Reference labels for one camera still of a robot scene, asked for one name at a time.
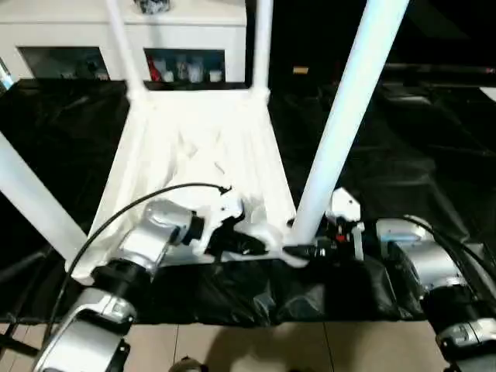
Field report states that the black stand leg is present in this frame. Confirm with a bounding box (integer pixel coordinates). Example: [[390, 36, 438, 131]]
[[0, 322, 40, 361]]

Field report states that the blue object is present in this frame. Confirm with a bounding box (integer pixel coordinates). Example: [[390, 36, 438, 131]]
[[0, 64, 15, 92]]

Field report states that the glossy black mat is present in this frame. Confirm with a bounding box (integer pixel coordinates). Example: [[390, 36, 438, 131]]
[[0, 77, 496, 326]]

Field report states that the grey metal clutter object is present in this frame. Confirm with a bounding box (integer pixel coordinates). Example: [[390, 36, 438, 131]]
[[135, 0, 171, 15]]

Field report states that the white plastic table leg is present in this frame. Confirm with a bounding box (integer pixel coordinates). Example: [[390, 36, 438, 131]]
[[105, 0, 150, 102], [252, 0, 274, 102], [0, 132, 88, 264], [288, 0, 410, 249]]

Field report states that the black left robot foot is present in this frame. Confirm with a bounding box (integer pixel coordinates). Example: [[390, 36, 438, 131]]
[[170, 359, 208, 372]]

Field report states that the long black bar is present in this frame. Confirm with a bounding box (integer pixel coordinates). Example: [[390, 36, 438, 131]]
[[380, 64, 496, 83]]

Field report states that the white cabinet with glass doors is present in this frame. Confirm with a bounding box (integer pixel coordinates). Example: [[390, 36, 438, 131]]
[[0, 0, 249, 84]]

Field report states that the white plastic table top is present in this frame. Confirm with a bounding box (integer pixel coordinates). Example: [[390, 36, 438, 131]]
[[64, 87, 307, 281]]

